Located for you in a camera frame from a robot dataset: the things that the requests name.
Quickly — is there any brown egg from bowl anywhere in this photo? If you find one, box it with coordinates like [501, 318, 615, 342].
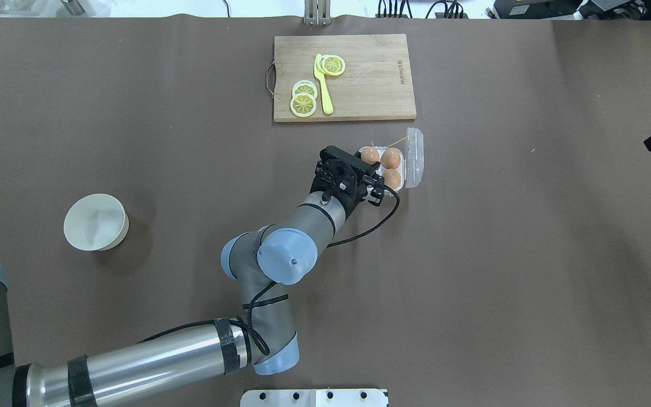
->
[360, 146, 380, 165]

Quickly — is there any brown egg in box front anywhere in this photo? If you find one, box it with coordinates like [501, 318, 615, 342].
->
[382, 169, 402, 191]

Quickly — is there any brown egg in box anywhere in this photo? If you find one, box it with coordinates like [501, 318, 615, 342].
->
[382, 169, 402, 191]
[380, 148, 402, 170]

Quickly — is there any brown egg in box rear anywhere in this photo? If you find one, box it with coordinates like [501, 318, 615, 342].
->
[380, 148, 402, 170]

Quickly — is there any clear plastic egg box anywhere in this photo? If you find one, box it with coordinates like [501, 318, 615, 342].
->
[358, 127, 424, 192]

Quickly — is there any yellow plastic knife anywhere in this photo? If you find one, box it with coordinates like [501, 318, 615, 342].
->
[313, 53, 333, 115]

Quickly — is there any wooden cutting board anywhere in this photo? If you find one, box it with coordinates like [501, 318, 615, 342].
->
[273, 34, 416, 123]

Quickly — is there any lemon slice top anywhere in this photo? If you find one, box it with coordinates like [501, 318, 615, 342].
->
[289, 92, 317, 118]

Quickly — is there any lemon slice middle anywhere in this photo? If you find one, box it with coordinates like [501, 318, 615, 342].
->
[292, 80, 318, 98]

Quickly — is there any lemon slice by knife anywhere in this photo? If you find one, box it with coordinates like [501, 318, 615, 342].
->
[316, 54, 346, 76]

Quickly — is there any white bowl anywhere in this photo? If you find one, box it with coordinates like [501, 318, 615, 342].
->
[63, 193, 129, 252]

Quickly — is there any white camera stand base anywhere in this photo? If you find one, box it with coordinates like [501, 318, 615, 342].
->
[240, 388, 389, 406]

